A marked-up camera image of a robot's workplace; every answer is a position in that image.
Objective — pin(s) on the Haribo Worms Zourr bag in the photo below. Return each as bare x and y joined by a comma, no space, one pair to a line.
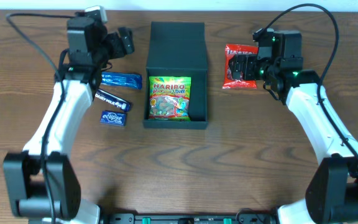
169,98

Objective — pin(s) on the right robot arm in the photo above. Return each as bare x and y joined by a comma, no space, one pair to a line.
332,195

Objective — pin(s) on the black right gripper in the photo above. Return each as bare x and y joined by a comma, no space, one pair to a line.
243,66

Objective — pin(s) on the blue wafer snack wrapper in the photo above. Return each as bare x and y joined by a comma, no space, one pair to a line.
130,80

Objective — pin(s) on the blue Eclipse mints tin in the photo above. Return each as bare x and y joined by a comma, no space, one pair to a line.
113,118

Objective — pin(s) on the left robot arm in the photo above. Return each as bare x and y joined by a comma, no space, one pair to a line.
41,183

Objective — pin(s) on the dark green open box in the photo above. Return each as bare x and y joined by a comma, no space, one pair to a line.
178,49

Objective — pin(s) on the red Hacks candy bag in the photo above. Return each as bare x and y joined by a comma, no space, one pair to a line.
230,51

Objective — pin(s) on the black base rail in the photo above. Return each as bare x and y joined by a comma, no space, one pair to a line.
242,218

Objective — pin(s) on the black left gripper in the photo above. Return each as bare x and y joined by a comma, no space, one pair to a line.
117,42

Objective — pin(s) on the Dairy Milk chocolate bar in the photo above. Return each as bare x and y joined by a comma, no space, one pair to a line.
113,100

